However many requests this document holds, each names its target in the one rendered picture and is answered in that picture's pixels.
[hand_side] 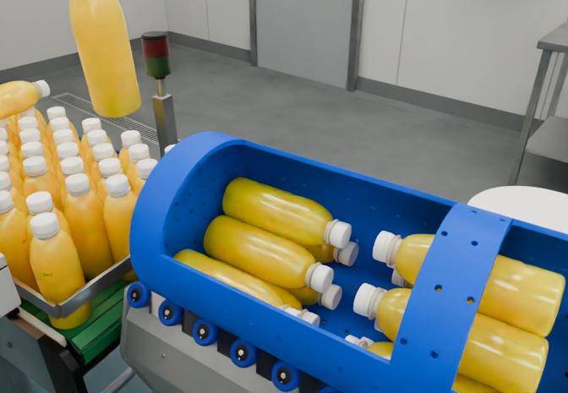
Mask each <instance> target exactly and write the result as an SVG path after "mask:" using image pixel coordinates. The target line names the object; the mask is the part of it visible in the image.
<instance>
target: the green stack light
mask: <svg viewBox="0 0 568 393"><path fill-rule="evenodd" d="M144 60H145V71H146V74H147V75H148V76H150V77H163V76H167V75H169V74H170V73H171V72H172V66H171V59H170V53H169V54H168V55H166V56H163V57H147V56H145V55H144Z"/></svg>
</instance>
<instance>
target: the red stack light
mask: <svg viewBox="0 0 568 393"><path fill-rule="evenodd" d="M141 41H142V47H143V53H144V55H145V56H147V57H163V56H166V55H168V54H169V46H168V38H165V39H163V40H159V41H146V40H143V39H141Z"/></svg>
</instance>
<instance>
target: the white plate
mask: <svg viewBox="0 0 568 393"><path fill-rule="evenodd" d="M468 205H470V206H474V207H477V208H480V209H483V210H488V211H491V212H494V213H497V214H501V215H503V216H509V217H511V218H515V219H517V220H521V221H526V222H529V223H532V224H535V225H538V226H541V227H547V228H549V229H552V230H556V231H558V232H563V233H567V234H568V195H567V194H563V193H559V192H555V191H552V190H548V189H544V188H534V187H525V186H506V187H498V188H492V189H489V190H486V191H483V192H482V193H479V194H477V195H475V196H474V197H473V198H472V199H471V200H470V201H469V202H468Z"/></svg>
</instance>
